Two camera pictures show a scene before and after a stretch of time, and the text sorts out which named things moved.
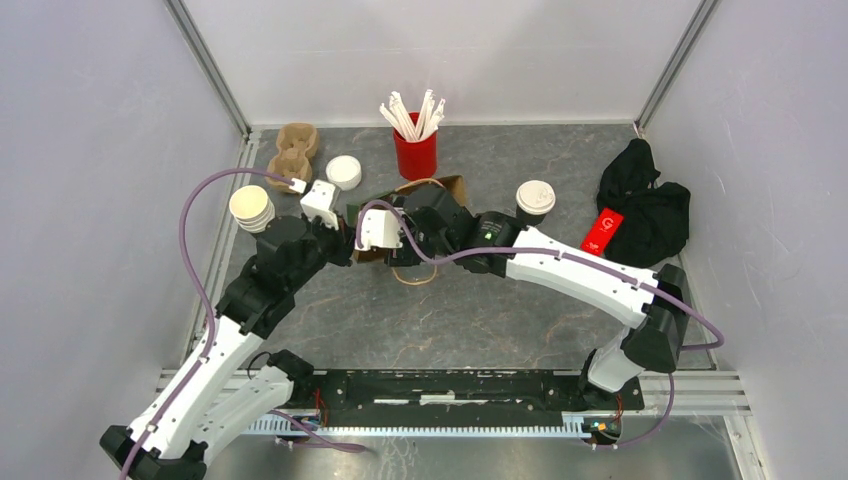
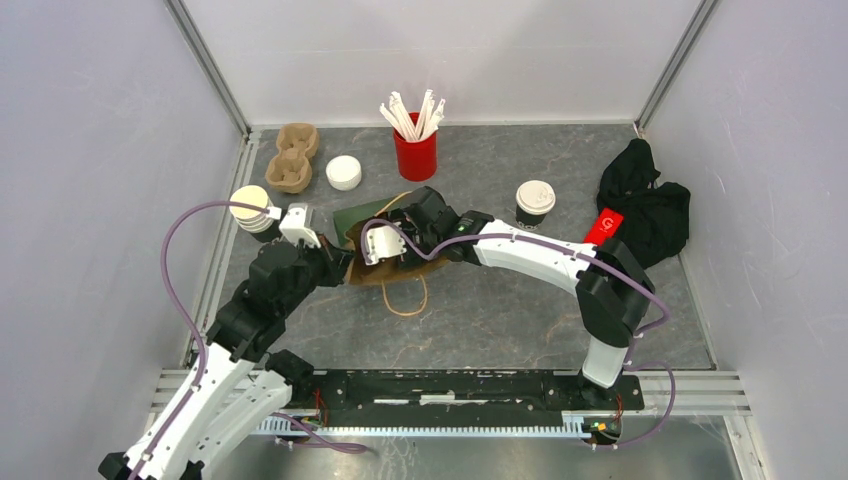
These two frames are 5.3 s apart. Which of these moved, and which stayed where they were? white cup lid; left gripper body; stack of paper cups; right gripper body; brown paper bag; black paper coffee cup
Moved: left gripper body; brown paper bag
Stayed: stack of paper cups; right gripper body; white cup lid; black paper coffee cup
